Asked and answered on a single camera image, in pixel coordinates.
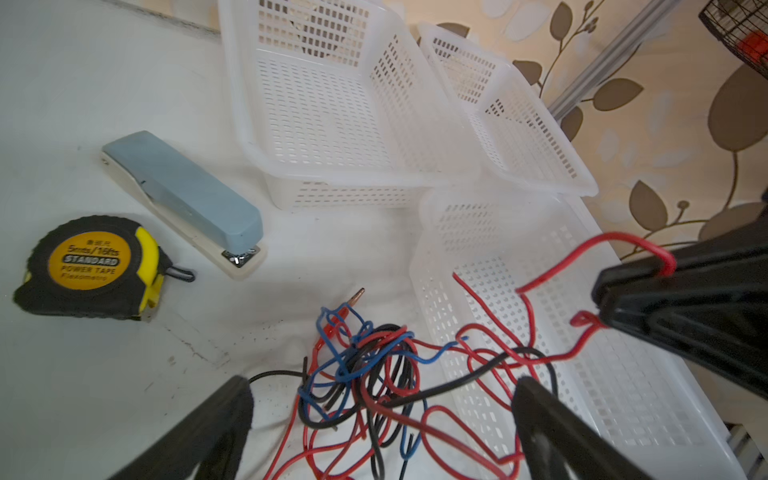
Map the blue cable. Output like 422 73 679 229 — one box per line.
297 304 469 463

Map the yellow black tape measure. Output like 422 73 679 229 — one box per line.
13 215 196 321

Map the white basket back right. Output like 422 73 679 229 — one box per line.
417 22 599 197

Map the red cable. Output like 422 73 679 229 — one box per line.
263 231 678 480

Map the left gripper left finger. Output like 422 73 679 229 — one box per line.
113 376 254 479

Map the black cable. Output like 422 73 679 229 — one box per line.
248 323 559 480

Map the black wire basket right wall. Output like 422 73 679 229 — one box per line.
698 0 767 68

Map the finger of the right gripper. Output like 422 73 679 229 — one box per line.
592 209 767 312
599 302 767 399

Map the white basket back left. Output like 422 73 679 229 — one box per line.
218 0 481 210

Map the red object in wire basket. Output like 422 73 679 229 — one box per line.
737 31 768 64

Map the white basket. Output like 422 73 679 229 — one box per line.
417 22 599 197
218 0 481 210
410 188 744 479

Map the white basket front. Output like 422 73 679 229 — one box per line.
410 188 744 479

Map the grey blue stapler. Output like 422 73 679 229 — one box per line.
101 131 266 280

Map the aluminium frame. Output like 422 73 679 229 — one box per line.
548 0 680 120

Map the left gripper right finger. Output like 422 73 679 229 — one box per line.
512 377 649 479

